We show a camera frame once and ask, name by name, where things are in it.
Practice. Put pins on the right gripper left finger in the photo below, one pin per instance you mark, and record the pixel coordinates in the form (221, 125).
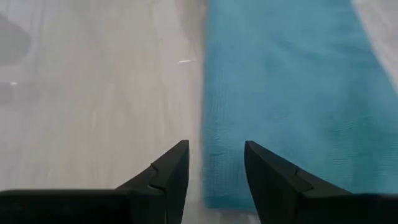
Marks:
(155, 199)

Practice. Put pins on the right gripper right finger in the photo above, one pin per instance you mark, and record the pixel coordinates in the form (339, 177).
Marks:
(295, 202)

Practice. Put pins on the teal terry towel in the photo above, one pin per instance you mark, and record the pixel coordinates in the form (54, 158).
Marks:
(280, 93)

